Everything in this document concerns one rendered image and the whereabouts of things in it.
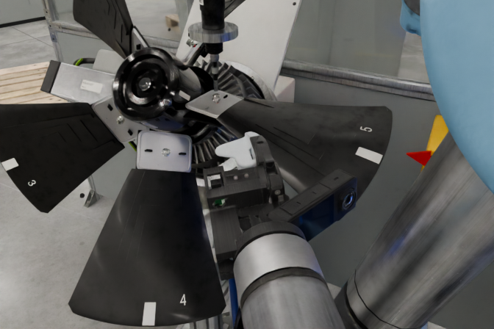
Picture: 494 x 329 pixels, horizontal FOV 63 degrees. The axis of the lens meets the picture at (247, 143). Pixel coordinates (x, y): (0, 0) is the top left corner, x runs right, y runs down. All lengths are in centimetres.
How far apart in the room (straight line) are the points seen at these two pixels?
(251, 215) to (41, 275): 178
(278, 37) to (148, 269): 53
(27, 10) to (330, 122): 595
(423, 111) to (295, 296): 104
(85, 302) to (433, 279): 48
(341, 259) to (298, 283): 141
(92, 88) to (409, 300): 75
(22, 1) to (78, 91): 541
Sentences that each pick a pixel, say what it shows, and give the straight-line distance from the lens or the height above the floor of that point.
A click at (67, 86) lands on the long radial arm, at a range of 98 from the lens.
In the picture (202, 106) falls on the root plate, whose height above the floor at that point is 119.
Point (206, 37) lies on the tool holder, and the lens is 56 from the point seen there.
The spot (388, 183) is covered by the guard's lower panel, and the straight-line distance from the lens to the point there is 145.
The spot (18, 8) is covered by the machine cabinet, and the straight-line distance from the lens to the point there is 633.
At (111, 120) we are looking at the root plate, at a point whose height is 113.
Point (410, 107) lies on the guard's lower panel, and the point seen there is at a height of 92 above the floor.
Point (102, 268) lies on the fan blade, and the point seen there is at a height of 100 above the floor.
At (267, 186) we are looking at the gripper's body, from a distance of 42.
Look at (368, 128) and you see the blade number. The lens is 59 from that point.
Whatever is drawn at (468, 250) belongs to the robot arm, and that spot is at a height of 126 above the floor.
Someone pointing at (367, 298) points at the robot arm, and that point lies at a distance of 39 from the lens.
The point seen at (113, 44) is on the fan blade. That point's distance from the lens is 83.
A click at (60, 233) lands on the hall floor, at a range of 231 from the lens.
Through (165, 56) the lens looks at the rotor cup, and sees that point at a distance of 63.
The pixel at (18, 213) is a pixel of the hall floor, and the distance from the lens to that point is 253.
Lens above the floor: 146
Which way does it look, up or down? 32 degrees down
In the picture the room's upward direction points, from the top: straight up
